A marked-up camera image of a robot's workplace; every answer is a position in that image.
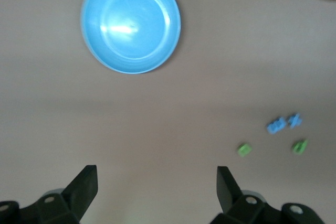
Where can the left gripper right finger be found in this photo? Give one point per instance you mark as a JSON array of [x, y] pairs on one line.
[[231, 200]]

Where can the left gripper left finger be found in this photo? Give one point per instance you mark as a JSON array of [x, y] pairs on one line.
[[78, 197]]

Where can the green letter n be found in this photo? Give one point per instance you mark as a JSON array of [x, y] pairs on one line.
[[244, 150]]

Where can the blue letter m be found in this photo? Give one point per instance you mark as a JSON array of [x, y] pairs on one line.
[[276, 126]]

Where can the green letter p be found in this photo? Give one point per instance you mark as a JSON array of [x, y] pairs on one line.
[[299, 147]]

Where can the blue letter t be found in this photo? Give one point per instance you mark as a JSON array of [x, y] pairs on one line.
[[295, 121]]

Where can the blue round plate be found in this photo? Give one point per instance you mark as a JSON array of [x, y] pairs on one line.
[[131, 24]]

